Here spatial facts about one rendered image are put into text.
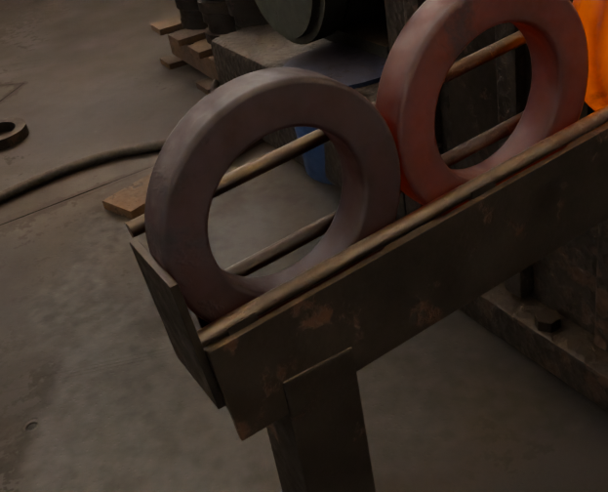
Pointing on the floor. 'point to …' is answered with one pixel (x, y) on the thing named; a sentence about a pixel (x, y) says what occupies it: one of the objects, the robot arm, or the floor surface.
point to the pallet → (204, 32)
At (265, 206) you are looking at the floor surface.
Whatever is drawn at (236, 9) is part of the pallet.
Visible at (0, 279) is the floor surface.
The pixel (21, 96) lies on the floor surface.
